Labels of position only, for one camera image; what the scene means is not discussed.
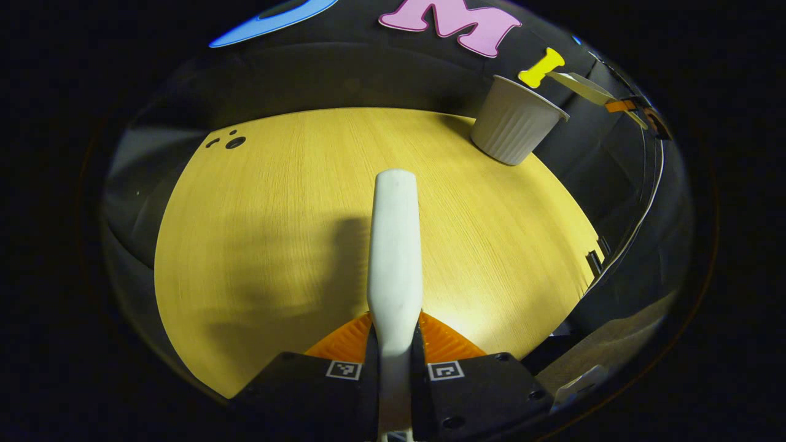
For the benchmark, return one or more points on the white ribbed garbage bin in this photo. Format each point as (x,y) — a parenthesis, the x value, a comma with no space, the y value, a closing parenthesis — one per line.
(513,123)

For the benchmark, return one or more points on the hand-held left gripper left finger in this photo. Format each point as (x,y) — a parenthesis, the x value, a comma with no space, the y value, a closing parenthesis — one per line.
(369,393)

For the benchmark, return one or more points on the wooden desktop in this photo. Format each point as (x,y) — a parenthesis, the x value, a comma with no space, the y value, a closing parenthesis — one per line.
(276,184)

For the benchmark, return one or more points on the black backdrop cloth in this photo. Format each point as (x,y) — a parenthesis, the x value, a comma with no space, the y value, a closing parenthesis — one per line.
(344,80)

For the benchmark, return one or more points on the white dustpan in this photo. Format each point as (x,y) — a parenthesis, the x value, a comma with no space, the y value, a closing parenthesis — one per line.
(583,88)

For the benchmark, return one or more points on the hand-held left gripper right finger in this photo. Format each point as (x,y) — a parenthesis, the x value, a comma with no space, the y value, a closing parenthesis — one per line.
(419,393)

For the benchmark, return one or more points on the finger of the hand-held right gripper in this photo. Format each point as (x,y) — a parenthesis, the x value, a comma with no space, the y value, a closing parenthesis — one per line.
(658,124)
(620,105)

